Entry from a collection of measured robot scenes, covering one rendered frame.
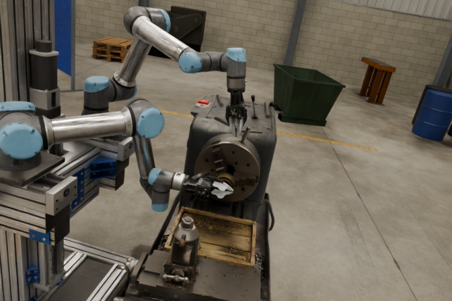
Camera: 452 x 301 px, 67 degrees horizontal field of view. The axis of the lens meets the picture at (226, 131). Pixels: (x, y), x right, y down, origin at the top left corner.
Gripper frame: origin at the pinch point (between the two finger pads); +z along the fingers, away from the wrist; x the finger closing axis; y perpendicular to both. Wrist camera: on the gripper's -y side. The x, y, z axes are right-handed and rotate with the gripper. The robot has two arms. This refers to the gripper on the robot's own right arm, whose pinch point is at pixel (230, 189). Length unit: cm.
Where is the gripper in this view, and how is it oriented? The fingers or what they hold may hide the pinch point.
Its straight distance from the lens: 149.8
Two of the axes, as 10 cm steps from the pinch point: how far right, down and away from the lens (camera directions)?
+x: 1.6, -9.2, -3.5
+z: 9.8, 1.9, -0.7
